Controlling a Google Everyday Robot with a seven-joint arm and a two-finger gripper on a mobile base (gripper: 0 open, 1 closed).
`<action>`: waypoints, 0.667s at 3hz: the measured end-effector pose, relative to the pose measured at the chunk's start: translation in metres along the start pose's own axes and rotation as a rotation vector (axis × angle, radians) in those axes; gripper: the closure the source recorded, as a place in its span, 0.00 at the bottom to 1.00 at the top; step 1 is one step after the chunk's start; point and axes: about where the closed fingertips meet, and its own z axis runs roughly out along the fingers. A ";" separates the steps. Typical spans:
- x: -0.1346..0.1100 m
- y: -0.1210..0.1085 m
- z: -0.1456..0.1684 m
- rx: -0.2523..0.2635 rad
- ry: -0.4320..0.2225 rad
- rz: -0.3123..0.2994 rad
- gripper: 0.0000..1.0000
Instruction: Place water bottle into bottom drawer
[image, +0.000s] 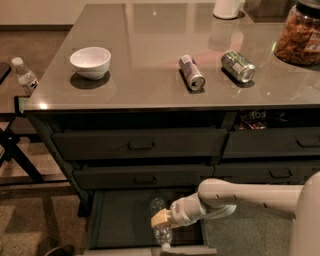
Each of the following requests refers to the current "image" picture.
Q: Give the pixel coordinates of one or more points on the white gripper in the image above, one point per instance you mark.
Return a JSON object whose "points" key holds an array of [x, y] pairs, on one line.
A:
{"points": [[177, 211]]}

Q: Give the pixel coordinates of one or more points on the clear plastic water bottle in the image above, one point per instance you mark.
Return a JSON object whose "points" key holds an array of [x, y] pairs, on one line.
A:
{"points": [[162, 234]]}

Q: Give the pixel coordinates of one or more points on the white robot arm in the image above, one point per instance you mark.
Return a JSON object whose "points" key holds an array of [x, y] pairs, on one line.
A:
{"points": [[216, 198]]}

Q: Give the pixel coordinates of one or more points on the open bottom left drawer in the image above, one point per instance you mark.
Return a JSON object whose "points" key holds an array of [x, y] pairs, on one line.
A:
{"points": [[120, 219]]}

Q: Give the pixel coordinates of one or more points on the middle left drawer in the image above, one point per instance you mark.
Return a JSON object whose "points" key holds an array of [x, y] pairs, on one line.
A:
{"points": [[91, 178]]}

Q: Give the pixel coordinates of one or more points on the top left drawer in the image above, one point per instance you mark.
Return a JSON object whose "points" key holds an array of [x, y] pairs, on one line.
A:
{"points": [[141, 143]]}

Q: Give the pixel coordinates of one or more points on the middle right drawer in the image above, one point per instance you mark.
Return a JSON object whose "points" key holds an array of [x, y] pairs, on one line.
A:
{"points": [[282, 172]]}

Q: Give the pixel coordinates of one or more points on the top right drawer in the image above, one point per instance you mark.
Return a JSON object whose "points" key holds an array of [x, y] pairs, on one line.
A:
{"points": [[273, 142]]}

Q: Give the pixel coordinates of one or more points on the snack packets in drawer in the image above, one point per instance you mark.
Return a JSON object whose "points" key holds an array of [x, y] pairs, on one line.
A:
{"points": [[260, 119]]}

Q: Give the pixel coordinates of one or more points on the small bottle on side table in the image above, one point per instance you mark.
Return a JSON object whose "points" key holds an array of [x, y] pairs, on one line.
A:
{"points": [[26, 78]]}

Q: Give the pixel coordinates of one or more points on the dark cabinet with drawers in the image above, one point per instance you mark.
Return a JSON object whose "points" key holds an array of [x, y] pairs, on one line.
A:
{"points": [[145, 88]]}

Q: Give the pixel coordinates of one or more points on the slim silver energy drink can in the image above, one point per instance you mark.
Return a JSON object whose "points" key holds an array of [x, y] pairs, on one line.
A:
{"points": [[192, 75]]}

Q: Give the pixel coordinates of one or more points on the dark side table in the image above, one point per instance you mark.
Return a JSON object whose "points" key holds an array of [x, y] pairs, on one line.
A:
{"points": [[24, 158]]}

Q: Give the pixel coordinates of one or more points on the white ceramic bowl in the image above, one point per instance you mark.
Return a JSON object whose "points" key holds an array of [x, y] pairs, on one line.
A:
{"points": [[91, 62]]}

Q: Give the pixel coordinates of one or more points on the green silver soda can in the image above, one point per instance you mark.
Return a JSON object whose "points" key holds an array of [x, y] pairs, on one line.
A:
{"points": [[238, 66]]}

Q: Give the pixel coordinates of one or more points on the white cup at back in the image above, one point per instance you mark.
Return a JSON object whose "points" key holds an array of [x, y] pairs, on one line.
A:
{"points": [[226, 9]]}

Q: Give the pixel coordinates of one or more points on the jar of snacks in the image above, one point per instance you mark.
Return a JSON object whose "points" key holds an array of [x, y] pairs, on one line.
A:
{"points": [[299, 43]]}

